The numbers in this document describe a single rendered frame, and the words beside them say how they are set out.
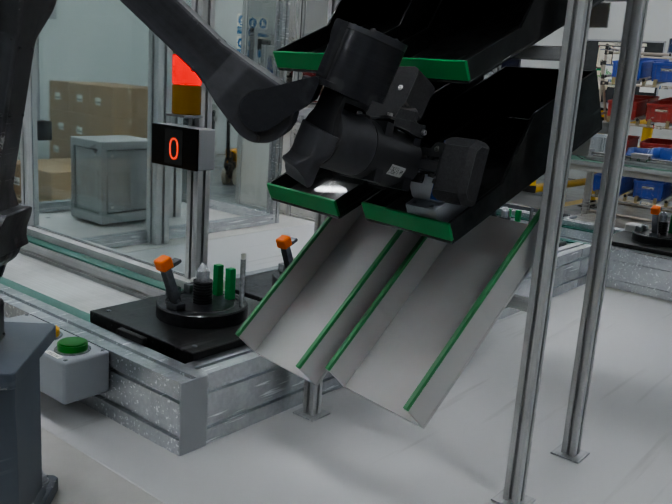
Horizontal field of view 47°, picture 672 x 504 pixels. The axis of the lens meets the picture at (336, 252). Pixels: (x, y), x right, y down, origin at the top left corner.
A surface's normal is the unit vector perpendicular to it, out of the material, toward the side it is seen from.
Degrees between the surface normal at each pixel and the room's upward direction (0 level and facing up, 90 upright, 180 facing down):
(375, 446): 0
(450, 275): 45
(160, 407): 90
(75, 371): 90
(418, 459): 0
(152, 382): 90
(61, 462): 0
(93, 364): 90
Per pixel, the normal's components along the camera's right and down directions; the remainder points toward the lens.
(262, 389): 0.77, 0.20
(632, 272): -0.63, 0.14
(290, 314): -0.49, -0.62
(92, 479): 0.07, -0.97
